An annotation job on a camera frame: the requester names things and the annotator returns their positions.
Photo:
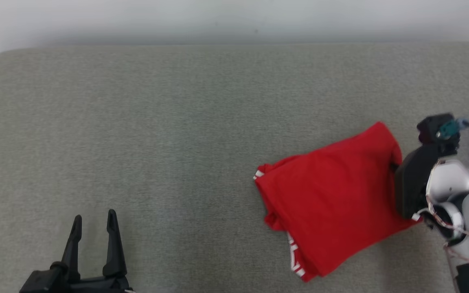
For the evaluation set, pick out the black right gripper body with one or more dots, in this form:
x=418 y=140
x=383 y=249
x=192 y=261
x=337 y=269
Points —
x=411 y=183

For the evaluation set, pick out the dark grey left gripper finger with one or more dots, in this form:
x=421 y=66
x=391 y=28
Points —
x=114 y=252
x=73 y=252

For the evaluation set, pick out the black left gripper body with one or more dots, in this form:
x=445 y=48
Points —
x=100 y=286

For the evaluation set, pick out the red jersey with white trim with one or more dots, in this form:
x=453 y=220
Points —
x=332 y=191

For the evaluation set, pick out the grey fabric sofa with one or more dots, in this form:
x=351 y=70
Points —
x=177 y=142

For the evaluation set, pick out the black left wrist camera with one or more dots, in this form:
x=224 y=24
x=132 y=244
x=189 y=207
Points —
x=41 y=283

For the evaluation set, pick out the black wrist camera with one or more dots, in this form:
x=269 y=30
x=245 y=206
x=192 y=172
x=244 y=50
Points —
x=428 y=128
x=41 y=283

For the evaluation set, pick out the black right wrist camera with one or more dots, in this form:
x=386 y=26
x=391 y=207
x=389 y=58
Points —
x=428 y=128

